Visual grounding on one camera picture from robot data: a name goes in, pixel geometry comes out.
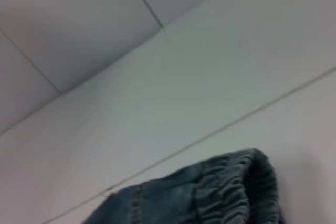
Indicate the blue denim shorts with embroidery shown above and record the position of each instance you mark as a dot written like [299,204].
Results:
[204,195]

